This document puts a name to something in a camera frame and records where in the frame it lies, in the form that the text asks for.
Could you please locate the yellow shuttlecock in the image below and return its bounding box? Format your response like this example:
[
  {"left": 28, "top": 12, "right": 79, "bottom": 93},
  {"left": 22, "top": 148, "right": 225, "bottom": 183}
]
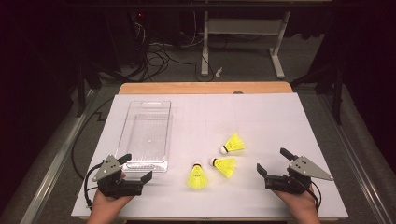
[
  {"left": 186, "top": 161, "right": 209, "bottom": 189},
  {"left": 219, "top": 133, "right": 246, "bottom": 156},
  {"left": 210, "top": 156, "right": 237, "bottom": 179}
]

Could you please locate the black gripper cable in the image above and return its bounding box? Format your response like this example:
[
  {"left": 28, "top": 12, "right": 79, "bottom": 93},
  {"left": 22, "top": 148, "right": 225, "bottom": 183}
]
[
  {"left": 298, "top": 178, "right": 322, "bottom": 214},
  {"left": 70, "top": 96, "right": 116, "bottom": 210}
]

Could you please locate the black metal stand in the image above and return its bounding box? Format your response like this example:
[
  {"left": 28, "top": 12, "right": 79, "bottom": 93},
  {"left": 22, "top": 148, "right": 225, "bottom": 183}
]
[
  {"left": 290, "top": 62, "right": 347, "bottom": 125},
  {"left": 76, "top": 62, "right": 104, "bottom": 119}
]

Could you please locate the wooden table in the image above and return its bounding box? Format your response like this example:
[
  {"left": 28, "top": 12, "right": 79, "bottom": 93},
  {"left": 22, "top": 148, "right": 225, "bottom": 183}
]
[{"left": 118, "top": 81, "right": 340, "bottom": 223}]

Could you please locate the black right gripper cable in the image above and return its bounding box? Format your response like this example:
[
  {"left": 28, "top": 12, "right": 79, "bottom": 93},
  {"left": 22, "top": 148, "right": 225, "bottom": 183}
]
[{"left": 298, "top": 178, "right": 322, "bottom": 214}]

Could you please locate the white grid mat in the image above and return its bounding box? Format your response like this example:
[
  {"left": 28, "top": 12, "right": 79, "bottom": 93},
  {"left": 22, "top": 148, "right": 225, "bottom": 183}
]
[{"left": 70, "top": 92, "right": 349, "bottom": 219}]

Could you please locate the black computer tower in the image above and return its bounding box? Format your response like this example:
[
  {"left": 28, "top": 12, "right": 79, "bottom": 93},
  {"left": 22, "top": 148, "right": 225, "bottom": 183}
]
[{"left": 104, "top": 8, "right": 150, "bottom": 68}]

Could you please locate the person's right hand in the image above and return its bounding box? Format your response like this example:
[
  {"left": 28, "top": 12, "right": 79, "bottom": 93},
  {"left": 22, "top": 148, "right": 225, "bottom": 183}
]
[{"left": 272, "top": 184, "right": 322, "bottom": 224}]

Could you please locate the metal floor rail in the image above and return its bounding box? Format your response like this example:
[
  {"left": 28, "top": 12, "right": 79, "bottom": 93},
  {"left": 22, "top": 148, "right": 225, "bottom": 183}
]
[
  {"left": 317, "top": 91, "right": 396, "bottom": 224},
  {"left": 18, "top": 88, "right": 96, "bottom": 224}
]

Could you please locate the bundle of floor cables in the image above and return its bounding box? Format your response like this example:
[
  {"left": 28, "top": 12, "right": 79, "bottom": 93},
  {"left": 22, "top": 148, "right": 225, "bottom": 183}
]
[{"left": 102, "top": 12, "right": 219, "bottom": 83}]

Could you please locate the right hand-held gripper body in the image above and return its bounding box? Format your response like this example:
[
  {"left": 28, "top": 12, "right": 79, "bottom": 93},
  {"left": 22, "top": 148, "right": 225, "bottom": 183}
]
[{"left": 264, "top": 156, "right": 334, "bottom": 196}]

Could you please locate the clear plastic tray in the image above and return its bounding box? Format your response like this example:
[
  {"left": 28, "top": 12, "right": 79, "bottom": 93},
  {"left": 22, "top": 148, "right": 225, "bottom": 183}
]
[{"left": 114, "top": 100, "right": 173, "bottom": 174}]

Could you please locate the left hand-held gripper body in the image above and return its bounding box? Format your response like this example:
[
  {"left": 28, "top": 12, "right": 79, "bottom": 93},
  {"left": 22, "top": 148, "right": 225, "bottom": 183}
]
[{"left": 92, "top": 154, "right": 145, "bottom": 200}]

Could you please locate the person's left hand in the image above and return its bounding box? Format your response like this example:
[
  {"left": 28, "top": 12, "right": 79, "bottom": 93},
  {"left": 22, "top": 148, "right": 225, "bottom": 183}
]
[{"left": 87, "top": 186, "right": 135, "bottom": 224}]

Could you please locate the white metal desk frame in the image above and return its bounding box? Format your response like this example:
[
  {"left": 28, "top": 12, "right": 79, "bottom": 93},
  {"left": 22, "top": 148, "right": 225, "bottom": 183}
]
[{"left": 199, "top": 10, "right": 292, "bottom": 79}]

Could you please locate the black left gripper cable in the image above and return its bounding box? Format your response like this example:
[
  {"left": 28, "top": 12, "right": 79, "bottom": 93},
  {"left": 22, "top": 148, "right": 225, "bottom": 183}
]
[{"left": 70, "top": 96, "right": 116, "bottom": 210}]

